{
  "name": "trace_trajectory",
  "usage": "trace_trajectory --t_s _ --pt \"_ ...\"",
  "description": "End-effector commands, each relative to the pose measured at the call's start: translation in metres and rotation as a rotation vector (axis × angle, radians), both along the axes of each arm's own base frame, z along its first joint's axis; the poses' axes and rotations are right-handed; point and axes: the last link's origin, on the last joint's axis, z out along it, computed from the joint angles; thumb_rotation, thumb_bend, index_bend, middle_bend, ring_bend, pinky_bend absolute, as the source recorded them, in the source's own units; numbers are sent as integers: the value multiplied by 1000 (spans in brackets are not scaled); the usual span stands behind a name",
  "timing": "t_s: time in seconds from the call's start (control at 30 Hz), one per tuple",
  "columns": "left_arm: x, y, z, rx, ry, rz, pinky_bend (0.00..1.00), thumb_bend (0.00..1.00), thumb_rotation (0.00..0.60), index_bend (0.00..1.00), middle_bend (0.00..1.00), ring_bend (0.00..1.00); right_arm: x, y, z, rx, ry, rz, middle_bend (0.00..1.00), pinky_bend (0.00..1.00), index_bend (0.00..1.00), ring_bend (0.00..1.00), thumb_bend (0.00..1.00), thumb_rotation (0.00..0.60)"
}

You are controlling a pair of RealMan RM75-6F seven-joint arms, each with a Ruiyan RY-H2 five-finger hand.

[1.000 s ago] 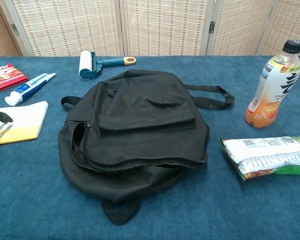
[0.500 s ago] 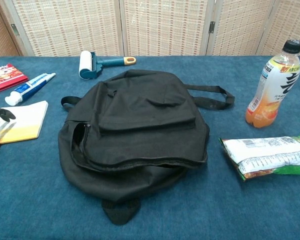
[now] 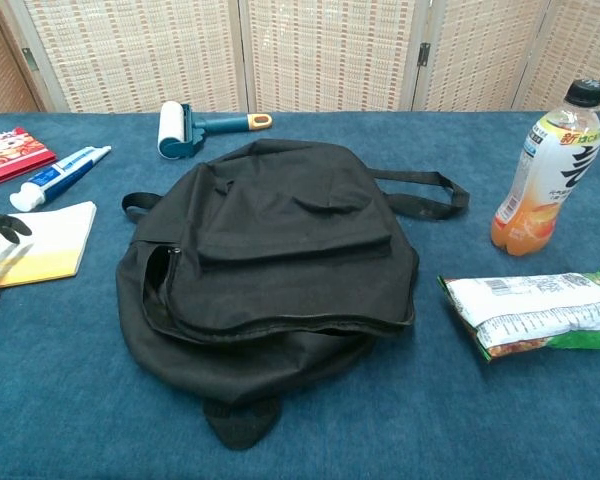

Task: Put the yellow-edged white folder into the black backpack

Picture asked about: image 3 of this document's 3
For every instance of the orange drink bottle black cap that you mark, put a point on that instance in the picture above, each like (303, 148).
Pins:
(545, 200)

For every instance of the red spiral desk calendar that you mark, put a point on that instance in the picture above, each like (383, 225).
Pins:
(10, 155)

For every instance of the teal lint roller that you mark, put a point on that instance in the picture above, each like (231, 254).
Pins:
(172, 127)

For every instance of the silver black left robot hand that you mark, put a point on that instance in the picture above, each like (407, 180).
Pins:
(7, 226)

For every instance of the yellow white booklet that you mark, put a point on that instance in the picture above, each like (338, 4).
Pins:
(55, 240)

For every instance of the blue white toothpaste tube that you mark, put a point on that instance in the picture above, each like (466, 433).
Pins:
(55, 175)

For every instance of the green white snack packet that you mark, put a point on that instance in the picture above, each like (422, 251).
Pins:
(530, 310)

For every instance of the black fabric backpack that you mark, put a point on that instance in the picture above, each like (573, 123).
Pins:
(280, 250)

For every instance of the woven folding screen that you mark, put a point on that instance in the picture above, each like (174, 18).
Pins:
(330, 50)

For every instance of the blue table cloth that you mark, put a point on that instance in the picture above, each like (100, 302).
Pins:
(480, 425)

